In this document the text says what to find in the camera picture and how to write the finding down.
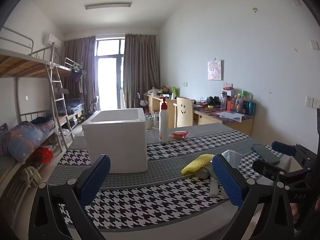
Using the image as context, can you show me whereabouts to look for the red plastic bag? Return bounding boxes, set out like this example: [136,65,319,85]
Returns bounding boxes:
[32,146,54,164]

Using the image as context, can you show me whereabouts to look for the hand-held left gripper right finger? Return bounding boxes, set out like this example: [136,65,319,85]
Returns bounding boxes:
[212,154,295,240]

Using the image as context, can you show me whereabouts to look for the blue plaid bedding bundle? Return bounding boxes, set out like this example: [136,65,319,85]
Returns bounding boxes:
[7,117,55,164]

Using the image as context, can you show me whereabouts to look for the ceiling tube light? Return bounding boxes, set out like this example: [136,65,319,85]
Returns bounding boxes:
[84,2,132,10]

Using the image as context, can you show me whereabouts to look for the long wooden desk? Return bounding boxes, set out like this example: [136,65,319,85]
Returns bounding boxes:
[144,92,253,137]

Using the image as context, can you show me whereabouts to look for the beige cloth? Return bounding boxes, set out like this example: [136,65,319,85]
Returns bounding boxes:
[21,166,42,188]

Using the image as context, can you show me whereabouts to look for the balcony glass door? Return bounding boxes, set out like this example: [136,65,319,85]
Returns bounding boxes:
[96,38,125,110]

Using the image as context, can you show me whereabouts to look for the red snack packet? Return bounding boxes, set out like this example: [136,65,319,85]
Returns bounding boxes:
[168,131,188,140]

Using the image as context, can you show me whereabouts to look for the yellow sponge cloth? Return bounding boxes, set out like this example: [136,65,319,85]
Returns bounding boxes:
[182,153,215,175]

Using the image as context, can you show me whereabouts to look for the white air conditioner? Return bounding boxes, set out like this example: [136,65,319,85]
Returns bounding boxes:
[42,33,62,49]

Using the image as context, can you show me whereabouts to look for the purple crumpled quilt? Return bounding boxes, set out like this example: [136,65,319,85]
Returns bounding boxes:
[0,123,10,155]

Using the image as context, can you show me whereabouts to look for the houndstooth tablecloth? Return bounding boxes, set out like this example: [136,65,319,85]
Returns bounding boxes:
[47,123,308,230]

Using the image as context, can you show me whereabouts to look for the white wall socket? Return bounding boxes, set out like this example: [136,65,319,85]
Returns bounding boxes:
[305,95,320,109]

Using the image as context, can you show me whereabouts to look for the pink cartoon wall picture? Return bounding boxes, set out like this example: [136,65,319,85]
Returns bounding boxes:
[207,60,223,80]

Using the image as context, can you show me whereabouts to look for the white foam box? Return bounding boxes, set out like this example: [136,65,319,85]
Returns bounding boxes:
[82,108,147,174]

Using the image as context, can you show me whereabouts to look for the white pump bottle red cap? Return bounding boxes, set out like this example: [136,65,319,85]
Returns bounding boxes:
[159,97,170,143]

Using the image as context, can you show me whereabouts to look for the folded dark blue bedding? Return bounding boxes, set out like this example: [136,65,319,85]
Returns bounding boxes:
[56,99,85,114]

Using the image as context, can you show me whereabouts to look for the black headphones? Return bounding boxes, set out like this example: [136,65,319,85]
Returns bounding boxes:
[205,96,220,107]

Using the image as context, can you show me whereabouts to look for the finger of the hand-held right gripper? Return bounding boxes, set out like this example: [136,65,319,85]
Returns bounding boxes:
[252,159,309,186]
[271,141,310,158]

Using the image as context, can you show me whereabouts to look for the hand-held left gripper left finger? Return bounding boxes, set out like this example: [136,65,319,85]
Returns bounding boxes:
[29,154,111,240]

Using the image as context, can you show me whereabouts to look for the brown curtain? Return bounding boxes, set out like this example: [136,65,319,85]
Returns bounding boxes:
[61,36,97,110]
[124,34,160,109]

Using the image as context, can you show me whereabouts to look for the hanging dark clothes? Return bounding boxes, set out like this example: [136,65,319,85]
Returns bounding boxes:
[71,66,83,82]

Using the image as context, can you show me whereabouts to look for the group of toiletry bottles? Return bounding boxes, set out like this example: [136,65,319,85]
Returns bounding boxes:
[220,86,256,117]

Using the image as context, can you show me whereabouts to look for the black folding chair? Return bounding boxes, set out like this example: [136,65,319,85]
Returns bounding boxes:
[80,96,100,120]

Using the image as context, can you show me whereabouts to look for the black smartphone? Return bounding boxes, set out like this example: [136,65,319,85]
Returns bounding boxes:
[251,144,282,165]

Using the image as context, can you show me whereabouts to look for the printed papers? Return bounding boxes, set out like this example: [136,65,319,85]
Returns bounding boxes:
[215,111,245,122]

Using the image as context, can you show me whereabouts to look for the small white cloth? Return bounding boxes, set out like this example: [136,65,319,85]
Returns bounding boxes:
[209,176,225,197]

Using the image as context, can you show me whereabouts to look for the metal bunk bed with ladder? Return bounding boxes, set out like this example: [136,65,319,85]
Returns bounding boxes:
[0,26,75,198]

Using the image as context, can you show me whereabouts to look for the wooden chair with smiley face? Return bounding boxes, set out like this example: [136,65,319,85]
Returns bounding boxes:
[174,97,194,128]

